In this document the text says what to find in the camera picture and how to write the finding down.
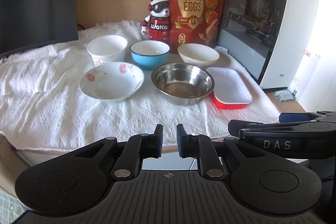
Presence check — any stainless steel bowl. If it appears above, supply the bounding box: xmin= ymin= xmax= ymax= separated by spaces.
xmin=151 ymin=63 xmax=215 ymax=106

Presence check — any red snack bag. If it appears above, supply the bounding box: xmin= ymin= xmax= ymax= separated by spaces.
xmin=168 ymin=0 xmax=228 ymax=54

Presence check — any small grey packet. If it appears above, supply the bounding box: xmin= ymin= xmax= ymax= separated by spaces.
xmin=272 ymin=90 xmax=297 ymax=103

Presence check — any white floral bowl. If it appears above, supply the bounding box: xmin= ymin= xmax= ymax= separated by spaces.
xmin=79 ymin=62 xmax=145 ymax=102

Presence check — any white knitted cloth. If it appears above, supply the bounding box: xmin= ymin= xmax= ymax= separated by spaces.
xmin=0 ymin=20 xmax=280 ymax=151

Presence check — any black curved monitor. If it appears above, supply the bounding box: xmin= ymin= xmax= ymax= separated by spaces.
xmin=0 ymin=0 xmax=80 ymax=58

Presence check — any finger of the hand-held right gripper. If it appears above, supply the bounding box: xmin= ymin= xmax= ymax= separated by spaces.
xmin=228 ymin=119 xmax=336 ymax=137
xmin=279 ymin=111 xmax=336 ymax=122

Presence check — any blue ceramic bowl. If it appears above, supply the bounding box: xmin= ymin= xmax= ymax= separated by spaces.
xmin=130 ymin=40 xmax=171 ymax=71

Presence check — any white computer case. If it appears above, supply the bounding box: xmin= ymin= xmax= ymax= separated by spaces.
xmin=216 ymin=0 xmax=320 ymax=93

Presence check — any white paper bowl red print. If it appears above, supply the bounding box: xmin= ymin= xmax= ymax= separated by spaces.
xmin=87 ymin=35 xmax=128 ymax=67

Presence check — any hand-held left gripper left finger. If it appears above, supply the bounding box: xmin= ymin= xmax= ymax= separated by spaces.
xmin=70 ymin=124 xmax=164 ymax=180

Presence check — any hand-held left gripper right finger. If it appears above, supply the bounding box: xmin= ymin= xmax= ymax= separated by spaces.
xmin=176 ymin=123 xmax=263 ymax=179

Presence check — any red rectangular tray white inside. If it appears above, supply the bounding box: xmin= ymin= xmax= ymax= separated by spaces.
xmin=205 ymin=67 xmax=253 ymax=110

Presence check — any plain white bowl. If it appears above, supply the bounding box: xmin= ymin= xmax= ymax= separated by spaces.
xmin=177 ymin=43 xmax=220 ymax=67

